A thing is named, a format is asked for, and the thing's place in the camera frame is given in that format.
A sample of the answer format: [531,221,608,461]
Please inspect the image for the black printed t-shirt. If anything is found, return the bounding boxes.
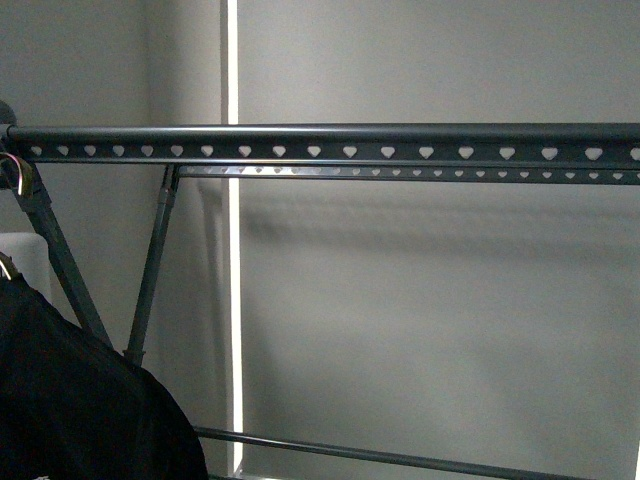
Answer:
[1,277,208,479]

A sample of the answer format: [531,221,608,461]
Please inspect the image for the metal clothes hanger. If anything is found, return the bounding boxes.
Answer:
[1,152,34,280]

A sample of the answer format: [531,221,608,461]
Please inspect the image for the grey metal clothes rack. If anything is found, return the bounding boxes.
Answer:
[0,99,640,480]

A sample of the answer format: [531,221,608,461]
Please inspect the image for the white orange vacuum cleaner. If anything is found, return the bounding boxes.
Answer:
[1,232,52,301]

